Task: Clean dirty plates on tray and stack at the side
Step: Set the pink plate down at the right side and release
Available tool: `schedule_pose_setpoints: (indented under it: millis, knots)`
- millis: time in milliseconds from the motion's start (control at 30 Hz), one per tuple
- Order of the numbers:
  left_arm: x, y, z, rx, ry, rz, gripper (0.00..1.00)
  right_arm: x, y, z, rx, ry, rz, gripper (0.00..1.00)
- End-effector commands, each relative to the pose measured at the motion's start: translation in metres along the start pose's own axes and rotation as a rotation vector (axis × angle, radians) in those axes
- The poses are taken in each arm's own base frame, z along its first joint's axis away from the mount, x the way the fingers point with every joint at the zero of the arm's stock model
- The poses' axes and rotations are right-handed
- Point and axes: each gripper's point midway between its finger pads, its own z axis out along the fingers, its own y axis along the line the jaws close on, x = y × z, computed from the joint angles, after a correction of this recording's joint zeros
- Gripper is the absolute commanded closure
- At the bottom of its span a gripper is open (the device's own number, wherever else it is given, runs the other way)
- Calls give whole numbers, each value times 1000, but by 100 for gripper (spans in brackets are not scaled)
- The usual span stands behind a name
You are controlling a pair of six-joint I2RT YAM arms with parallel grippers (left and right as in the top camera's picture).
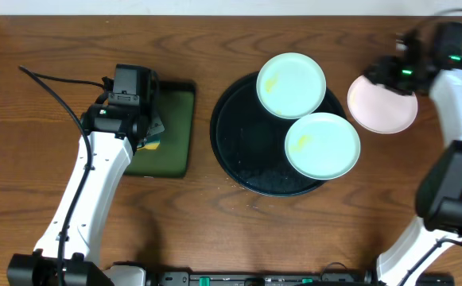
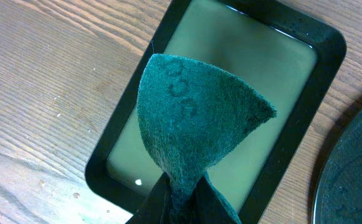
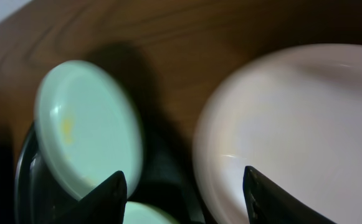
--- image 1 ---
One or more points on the mint green plate front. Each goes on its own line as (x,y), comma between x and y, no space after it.
(322,146)

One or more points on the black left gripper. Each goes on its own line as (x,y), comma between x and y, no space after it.
(151,129)

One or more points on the round black serving tray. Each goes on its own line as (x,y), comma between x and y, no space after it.
(249,143)

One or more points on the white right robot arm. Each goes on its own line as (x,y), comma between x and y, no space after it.
(438,205)

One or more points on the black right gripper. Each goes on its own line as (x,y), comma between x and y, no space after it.
(379,75)

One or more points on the mint green plate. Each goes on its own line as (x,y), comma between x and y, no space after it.
(291,85)
(322,146)

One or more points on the black rectangular water tray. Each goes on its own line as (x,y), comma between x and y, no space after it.
(175,106)

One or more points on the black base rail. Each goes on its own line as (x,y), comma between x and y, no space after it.
(230,278)

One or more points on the green and yellow sponge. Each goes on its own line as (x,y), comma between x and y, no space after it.
(151,143)

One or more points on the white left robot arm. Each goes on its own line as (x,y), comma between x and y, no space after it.
(110,131)

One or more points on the pale pink plate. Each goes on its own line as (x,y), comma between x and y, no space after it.
(378,109)

